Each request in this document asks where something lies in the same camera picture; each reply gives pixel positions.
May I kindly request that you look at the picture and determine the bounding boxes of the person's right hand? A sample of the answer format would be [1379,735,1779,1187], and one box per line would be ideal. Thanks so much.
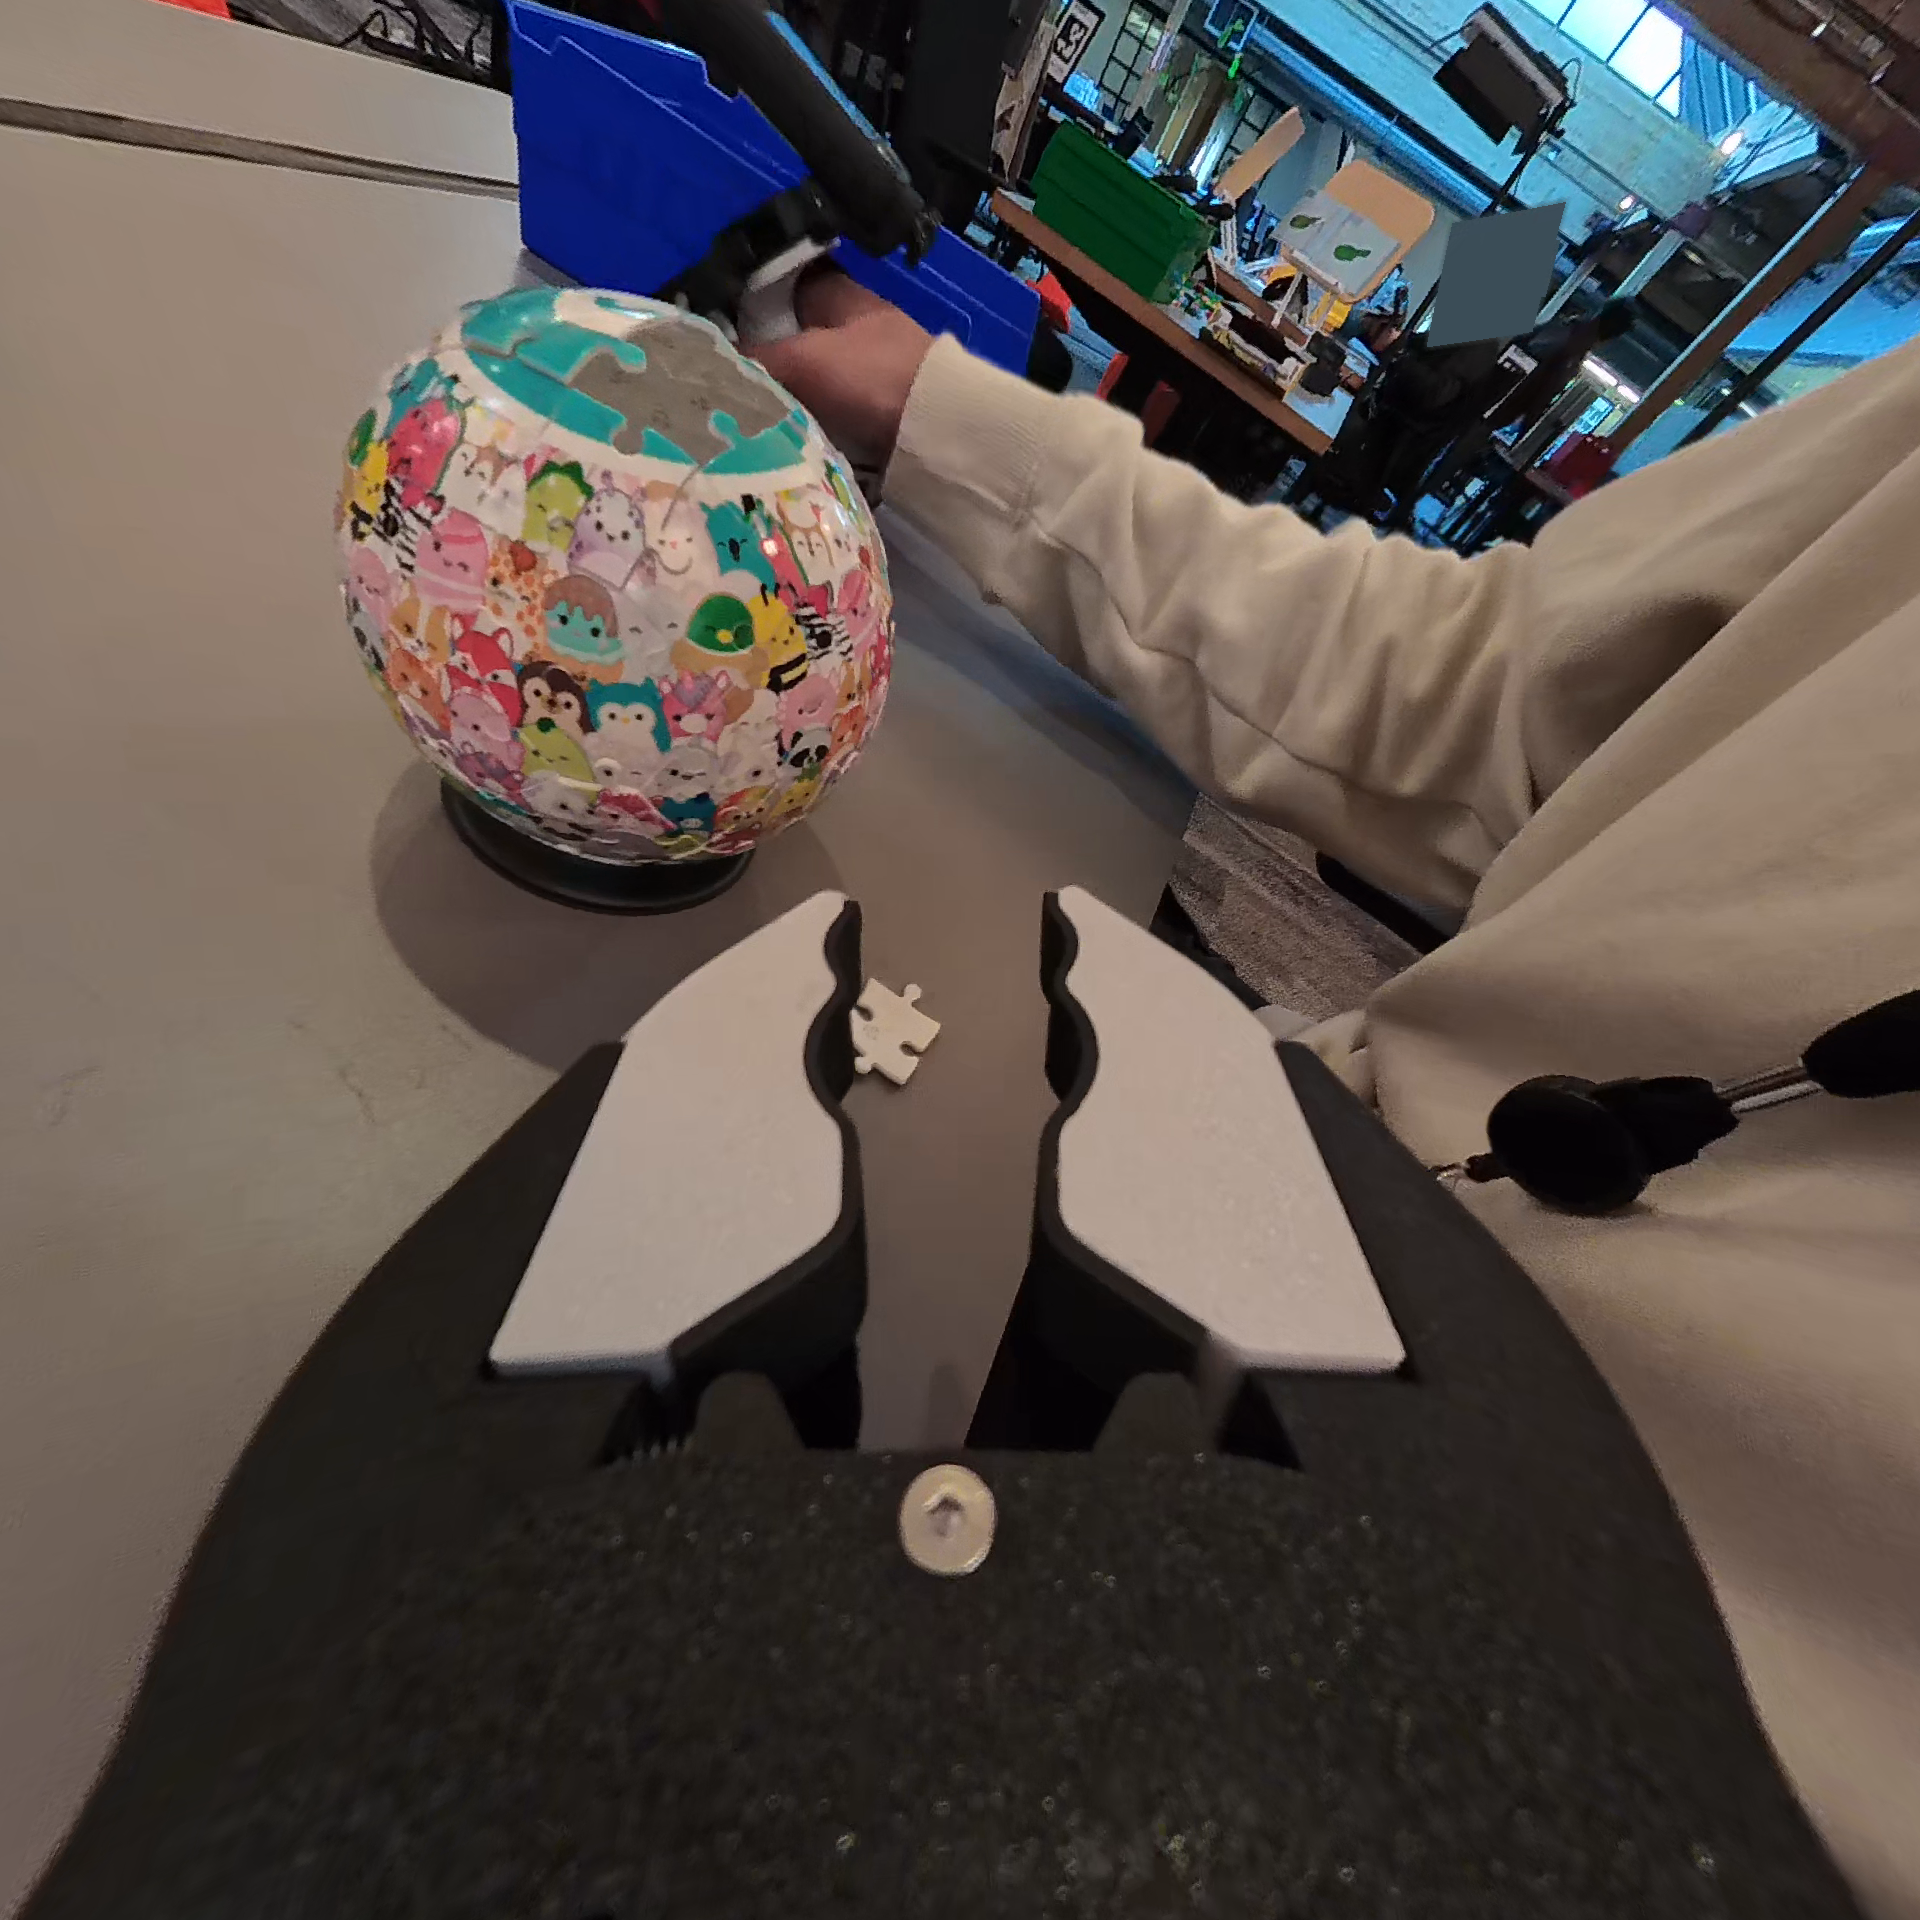
[740,272,943,478]

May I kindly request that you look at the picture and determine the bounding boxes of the wooden work table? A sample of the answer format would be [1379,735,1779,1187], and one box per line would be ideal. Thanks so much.
[992,189,1352,456]

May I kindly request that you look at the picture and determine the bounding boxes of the black studio light panel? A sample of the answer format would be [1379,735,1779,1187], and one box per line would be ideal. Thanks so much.
[1431,3,1579,139]

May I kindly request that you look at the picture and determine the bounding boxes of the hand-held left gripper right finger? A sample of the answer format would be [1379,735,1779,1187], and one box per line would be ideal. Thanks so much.
[1036,881,1411,1380]

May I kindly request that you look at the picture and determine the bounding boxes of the colourful puzzle ball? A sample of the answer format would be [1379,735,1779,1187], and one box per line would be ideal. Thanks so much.
[337,284,897,875]

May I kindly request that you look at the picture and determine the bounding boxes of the person's right forearm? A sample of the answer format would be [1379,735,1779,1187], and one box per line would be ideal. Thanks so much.
[884,331,1576,900]

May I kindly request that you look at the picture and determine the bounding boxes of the person's cream sweatshirt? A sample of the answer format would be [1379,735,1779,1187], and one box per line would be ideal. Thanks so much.
[1289,337,1920,1920]

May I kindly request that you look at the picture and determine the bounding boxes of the clipboard with green print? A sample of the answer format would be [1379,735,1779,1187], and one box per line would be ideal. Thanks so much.
[1282,155,1438,324]

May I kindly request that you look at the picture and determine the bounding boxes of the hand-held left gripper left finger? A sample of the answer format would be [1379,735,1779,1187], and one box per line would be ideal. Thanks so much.
[487,890,876,1381]

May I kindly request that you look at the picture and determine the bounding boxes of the blue plastic bin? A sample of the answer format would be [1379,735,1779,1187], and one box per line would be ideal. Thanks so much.
[500,0,1047,380]

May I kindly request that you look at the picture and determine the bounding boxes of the small puzzle piece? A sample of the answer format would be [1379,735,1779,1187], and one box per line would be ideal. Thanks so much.
[846,973,945,1090]

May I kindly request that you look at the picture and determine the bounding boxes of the green plastic bin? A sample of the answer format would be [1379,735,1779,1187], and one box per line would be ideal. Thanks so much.
[1027,121,1217,303]

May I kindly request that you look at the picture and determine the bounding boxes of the black ball stand ring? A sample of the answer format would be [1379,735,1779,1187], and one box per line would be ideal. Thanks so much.
[437,776,760,918]

